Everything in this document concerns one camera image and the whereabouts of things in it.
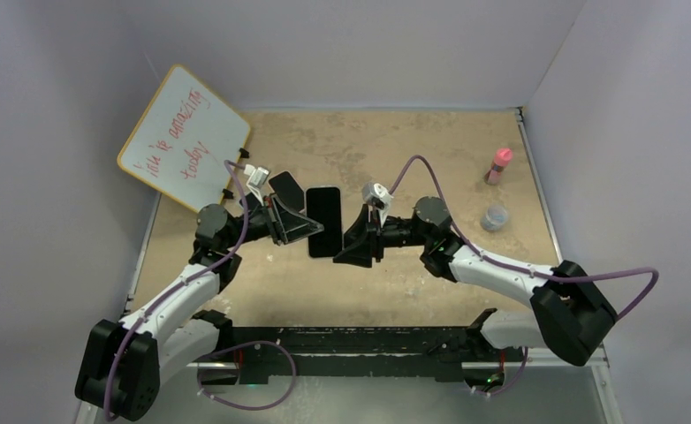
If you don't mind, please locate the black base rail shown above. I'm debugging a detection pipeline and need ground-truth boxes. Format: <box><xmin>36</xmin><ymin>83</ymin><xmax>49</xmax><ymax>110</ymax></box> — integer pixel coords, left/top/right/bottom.
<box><xmin>196</xmin><ymin>311</ymin><xmax>523</xmax><ymax>386</ymax></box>

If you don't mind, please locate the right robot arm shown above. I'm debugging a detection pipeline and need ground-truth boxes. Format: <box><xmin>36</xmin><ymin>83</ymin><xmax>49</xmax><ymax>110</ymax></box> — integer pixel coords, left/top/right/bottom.
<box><xmin>333</xmin><ymin>196</ymin><xmax>618</xmax><ymax>366</ymax></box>

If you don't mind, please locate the black screen smartphone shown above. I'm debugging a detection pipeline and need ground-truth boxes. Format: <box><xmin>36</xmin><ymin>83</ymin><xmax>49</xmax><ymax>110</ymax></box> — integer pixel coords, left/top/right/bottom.
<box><xmin>305</xmin><ymin>185</ymin><xmax>345</xmax><ymax>259</ymax></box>

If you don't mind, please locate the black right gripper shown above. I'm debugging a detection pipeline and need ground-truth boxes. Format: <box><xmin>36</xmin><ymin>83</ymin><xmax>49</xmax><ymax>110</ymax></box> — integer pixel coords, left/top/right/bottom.
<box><xmin>332</xmin><ymin>205</ymin><xmax>431</xmax><ymax>269</ymax></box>

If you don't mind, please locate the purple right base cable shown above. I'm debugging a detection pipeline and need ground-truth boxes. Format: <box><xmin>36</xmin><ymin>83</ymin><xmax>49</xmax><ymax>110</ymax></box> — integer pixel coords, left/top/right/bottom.
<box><xmin>468</xmin><ymin>346</ymin><xmax>528</xmax><ymax>399</ymax></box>

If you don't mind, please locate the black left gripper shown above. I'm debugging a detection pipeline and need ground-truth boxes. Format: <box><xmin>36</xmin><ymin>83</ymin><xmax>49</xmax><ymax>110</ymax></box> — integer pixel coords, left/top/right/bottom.
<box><xmin>224</xmin><ymin>193</ymin><xmax>323</xmax><ymax>250</ymax></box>

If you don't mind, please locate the pink capped bottle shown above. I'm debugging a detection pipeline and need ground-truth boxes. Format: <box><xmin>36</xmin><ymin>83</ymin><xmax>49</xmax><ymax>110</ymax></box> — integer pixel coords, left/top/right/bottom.
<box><xmin>483</xmin><ymin>148</ymin><xmax>513</xmax><ymax>186</ymax></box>

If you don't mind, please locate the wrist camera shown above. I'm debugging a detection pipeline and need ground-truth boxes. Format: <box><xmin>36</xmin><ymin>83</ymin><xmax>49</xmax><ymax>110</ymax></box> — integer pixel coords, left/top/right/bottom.
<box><xmin>244</xmin><ymin>164</ymin><xmax>270</xmax><ymax>204</ymax></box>
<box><xmin>361</xmin><ymin>182</ymin><xmax>393</xmax><ymax>226</ymax></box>

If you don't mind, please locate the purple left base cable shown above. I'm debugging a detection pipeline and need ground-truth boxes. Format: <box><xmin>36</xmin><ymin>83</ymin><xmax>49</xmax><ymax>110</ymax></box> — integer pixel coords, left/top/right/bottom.
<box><xmin>195</xmin><ymin>340</ymin><xmax>298</xmax><ymax>412</ymax></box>

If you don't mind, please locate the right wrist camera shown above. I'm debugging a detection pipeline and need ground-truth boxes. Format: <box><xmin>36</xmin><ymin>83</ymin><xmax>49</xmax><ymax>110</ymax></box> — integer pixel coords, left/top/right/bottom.
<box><xmin>361</xmin><ymin>182</ymin><xmax>393</xmax><ymax>226</ymax></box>

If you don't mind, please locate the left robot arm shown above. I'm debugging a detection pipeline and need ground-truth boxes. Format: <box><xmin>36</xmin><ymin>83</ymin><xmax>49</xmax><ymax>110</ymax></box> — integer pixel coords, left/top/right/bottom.
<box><xmin>74</xmin><ymin>194</ymin><xmax>323</xmax><ymax>421</ymax></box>

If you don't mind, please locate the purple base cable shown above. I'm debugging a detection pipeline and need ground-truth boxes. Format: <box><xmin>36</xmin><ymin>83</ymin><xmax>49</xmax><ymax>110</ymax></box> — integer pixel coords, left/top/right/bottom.
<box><xmin>195</xmin><ymin>340</ymin><xmax>298</xmax><ymax>412</ymax></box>
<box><xmin>468</xmin><ymin>346</ymin><xmax>528</xmax><ymax>399</ymax></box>

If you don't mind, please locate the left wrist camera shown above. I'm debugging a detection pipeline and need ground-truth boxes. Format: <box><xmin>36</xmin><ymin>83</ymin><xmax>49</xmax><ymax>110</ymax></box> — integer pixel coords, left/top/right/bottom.
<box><xmin>244</xmin><ymin>164</ymin><xmax>270</xmax><ymax>204</ymax></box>

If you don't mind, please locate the whiteboard with red writing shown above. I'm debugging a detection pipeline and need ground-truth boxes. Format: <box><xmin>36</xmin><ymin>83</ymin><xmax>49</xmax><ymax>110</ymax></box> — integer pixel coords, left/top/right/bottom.
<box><xmin>117</xmin><ymin>64</ymin><xmax>251</xmax><ymax>212</ymax></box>

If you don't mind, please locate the clear plastic cup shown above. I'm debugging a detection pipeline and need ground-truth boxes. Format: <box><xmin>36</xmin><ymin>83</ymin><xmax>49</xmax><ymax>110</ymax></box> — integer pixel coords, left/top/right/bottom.
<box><xmin>480</xmin><ymin>204</ymin><xmax>509</xmax><ymax>232</ymax></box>

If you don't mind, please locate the pink cased smartphone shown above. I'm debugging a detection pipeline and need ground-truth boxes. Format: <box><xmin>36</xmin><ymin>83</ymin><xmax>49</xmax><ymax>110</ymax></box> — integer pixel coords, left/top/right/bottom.
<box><xmin>268</xmin><ymin>170</ymin><xmax>306</xmax><ymax>212</ymax></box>

